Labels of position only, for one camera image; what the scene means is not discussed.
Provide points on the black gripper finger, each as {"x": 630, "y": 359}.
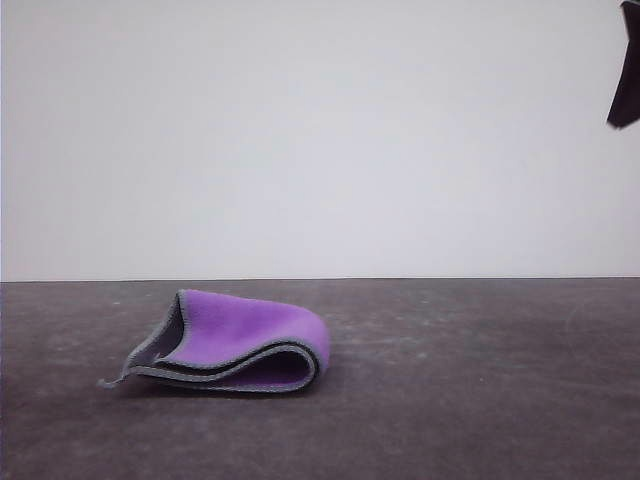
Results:
{"x": 629, "y": 75}

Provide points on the purple towel with grey hem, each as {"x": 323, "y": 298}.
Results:
{"x": 250, "y": 335}

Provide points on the grey table cloth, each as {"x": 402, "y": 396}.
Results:
{"x": 475, "y": 430}

